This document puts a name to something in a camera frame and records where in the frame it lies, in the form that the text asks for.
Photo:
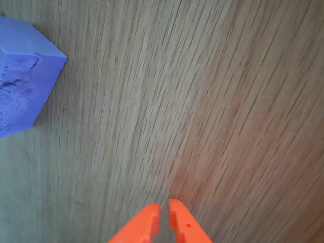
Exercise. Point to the purple foam block with scribble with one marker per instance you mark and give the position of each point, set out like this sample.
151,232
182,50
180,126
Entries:
22,76

